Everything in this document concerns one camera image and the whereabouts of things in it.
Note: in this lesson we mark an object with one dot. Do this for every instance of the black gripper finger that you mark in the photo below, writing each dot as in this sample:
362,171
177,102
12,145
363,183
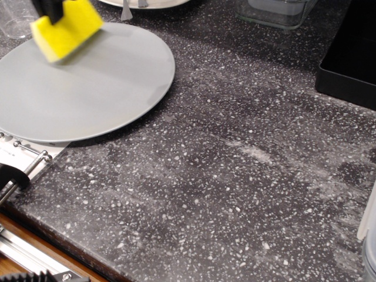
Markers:
53,9

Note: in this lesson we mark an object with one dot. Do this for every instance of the yellow sponge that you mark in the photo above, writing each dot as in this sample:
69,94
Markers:
80,21

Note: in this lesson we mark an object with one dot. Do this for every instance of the white plate at top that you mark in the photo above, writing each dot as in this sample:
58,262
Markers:
147,4

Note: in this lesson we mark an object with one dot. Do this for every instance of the grey round plate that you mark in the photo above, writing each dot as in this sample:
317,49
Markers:
116,77

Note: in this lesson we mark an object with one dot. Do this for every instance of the clear plastic cup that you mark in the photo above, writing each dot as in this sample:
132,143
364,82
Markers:
16,17

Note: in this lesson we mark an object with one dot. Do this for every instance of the black metal clamp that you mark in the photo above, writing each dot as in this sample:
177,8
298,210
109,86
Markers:
13,178

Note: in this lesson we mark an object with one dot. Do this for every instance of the clear glass container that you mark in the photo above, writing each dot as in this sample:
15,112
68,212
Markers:
286,14

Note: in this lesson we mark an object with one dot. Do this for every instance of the black plastic tray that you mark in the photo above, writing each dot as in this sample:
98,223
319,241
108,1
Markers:
347,71

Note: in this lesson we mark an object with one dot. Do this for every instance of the clear lidded container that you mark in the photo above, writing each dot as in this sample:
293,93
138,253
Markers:
366,233

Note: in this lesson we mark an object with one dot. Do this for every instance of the aluminium rail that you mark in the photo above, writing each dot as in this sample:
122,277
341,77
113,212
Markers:
38,265

